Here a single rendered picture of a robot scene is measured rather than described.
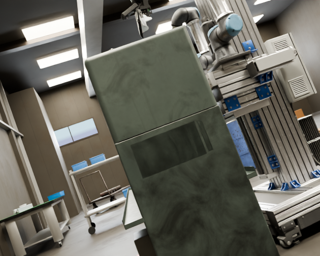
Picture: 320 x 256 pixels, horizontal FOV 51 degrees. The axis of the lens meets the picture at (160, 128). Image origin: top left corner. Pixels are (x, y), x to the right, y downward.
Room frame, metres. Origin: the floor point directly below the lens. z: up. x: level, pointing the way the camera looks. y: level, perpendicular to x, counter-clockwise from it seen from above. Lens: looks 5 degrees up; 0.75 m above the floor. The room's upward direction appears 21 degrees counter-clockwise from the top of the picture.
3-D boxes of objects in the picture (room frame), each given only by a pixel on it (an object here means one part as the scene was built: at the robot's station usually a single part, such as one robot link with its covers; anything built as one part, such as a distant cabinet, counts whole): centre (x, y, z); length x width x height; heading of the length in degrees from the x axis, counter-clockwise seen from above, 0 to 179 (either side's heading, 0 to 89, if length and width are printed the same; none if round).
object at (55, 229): (6.32, 2.64, 0.42); 2.30 x 0.91 x 0.85; 13
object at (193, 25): (2.71, -0.57, 1.54); 0.15 x 0.12 x 0.55; 124
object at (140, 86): (1.72, 0.00, 1.06); 0.59 x 0.48 x 0.39; 7
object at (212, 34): (2.15, -0.57, 1.33); 0.13 x 0.12 x 0.14; 24
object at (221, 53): (2.15, -0.57, 1.21); 0.15 x 0.15 x 0.10
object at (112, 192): (8.68, 1.80, 0.49); 1.23 x 0.75 x 0.97; 162
